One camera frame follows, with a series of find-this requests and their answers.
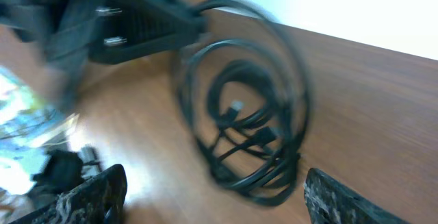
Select black usb cables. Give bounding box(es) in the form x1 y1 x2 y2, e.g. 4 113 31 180
172 0 313 208

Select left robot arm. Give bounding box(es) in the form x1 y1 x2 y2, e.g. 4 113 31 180
1 0 205 112

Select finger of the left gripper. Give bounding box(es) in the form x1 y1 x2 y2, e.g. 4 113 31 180
89 0 207 65

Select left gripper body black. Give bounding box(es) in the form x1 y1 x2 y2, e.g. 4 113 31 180
44 0 103 111

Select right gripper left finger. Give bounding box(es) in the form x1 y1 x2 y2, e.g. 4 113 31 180
12 164 127 224

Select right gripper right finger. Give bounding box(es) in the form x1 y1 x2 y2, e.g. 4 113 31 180
304 168 406 224

